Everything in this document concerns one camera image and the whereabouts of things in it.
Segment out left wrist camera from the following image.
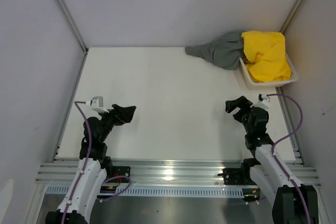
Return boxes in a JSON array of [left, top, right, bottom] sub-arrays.
[[90, 97, 109, 113]]

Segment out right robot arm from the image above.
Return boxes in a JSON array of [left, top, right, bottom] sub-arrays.
[[220, 94, 319, 223]]

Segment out slotted cable duct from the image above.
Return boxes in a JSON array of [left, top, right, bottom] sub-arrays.
[[46, 185, 260, 198]]

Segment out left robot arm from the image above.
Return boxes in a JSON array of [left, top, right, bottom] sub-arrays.
[[45, 101, 136, 223]]

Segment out grey shorts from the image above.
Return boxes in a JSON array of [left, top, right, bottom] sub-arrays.
[[184, 30, 244, 70]]

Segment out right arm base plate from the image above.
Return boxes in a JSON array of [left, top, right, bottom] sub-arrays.
[[217, 168, 253, 185]]

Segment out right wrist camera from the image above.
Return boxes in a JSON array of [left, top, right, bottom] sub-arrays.
[[256, 94, 270, 110]]

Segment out white plastic basket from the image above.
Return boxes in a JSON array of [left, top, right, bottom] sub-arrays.
[[239, 54, 299, 90]]

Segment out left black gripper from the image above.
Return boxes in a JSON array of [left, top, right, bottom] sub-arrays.
[[98, 104, 135, 142]]

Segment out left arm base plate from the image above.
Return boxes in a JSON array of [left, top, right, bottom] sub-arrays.
[[106, 166, 131, 184]]

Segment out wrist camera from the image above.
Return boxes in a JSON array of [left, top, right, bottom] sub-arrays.
[[90, 97, 109, 113], [256, 94, 270, 110]]

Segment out aluminium rail frame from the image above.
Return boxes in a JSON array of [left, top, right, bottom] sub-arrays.
[[35, 158, 322, 188]]

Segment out yellow shorts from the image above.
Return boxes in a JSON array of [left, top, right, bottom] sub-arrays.
[[241, 31, 292, 83]]

